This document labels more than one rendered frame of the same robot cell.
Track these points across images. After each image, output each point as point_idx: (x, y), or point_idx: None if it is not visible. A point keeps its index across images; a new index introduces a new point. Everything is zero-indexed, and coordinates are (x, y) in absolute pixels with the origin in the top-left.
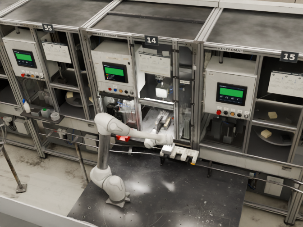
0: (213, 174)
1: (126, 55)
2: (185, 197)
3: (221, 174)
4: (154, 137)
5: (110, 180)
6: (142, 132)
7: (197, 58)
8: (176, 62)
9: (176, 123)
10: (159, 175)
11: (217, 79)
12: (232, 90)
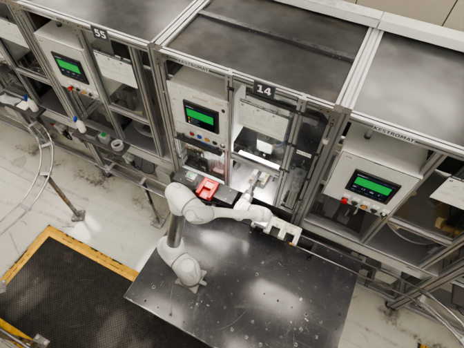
0: (315, 257)
1: (220, 100)
2: (277, 288)
3: (325, 257)
4: (248, 217)
5: (182, 266)
6: (231, 211)
7: (333, 131)
8: (297, 127)
9: (278, 191)
10: (246, 249)
11: (356, 165)
12: (376, 184)
